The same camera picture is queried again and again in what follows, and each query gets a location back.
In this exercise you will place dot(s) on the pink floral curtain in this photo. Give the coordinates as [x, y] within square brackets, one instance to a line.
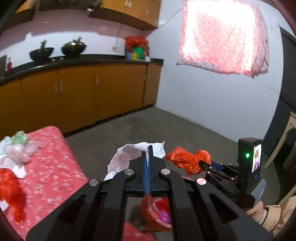
[222, 39]

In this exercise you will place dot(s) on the green packet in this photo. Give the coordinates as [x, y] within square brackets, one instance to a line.
[138, 53]

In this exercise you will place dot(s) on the red plastic bag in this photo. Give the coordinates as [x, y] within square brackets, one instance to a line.
[185, 160]
[11, 192]
[136, 41]

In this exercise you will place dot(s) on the black wok with lid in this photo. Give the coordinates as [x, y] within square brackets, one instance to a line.
[74, 49]

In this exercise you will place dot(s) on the person's right hand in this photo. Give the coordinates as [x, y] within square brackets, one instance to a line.
[257, 212]

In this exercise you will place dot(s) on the dark cutting board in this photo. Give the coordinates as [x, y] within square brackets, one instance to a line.
[2, 67]

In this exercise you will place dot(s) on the clear plastic wrap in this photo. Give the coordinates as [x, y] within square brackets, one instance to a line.
[25, 150]

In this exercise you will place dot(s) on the yellow small box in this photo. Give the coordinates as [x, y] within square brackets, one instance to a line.
[134, 56]

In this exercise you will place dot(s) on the black kitchen countertop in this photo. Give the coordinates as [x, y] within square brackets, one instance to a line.
[92, 62]

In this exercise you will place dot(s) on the narrow wooden upper cabinets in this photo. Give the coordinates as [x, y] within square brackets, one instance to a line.
[134, 14]

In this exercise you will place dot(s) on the pale wooden chair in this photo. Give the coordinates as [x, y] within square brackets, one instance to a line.
[281, 141]

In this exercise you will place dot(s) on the red bottle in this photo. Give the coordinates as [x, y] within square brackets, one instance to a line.
[9, 67]

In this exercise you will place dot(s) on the pink plastic bag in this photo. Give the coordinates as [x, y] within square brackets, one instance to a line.
[164, 217]

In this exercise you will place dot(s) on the white wall socket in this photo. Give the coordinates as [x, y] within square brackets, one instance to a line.
[115, 49]

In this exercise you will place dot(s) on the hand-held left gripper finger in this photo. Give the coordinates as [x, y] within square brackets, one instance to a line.
[145, 178]
[150, 178]

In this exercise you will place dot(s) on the white plastic bag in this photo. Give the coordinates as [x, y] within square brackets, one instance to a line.
[124, 155]

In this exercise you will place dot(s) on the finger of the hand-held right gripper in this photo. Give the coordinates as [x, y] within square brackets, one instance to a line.
[219, 178]
[216, 166]

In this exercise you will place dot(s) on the black open wok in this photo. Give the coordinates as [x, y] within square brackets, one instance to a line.
[41, 54]

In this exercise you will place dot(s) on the blue cup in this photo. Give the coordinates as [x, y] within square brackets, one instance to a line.
[128, 56]

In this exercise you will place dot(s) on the red plastic bag over bottles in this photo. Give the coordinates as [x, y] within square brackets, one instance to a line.
[136, 41]

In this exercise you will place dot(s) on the red floral tablecloth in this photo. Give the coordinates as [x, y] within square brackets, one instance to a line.
[53, 166]

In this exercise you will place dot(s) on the pile of plastic bags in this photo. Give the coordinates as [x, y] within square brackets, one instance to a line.
[9, 166]

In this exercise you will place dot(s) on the white mug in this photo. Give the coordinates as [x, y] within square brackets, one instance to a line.
[148, 58]

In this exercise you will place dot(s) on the waste basket with red liner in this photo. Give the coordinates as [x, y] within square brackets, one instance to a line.
[150, 220]

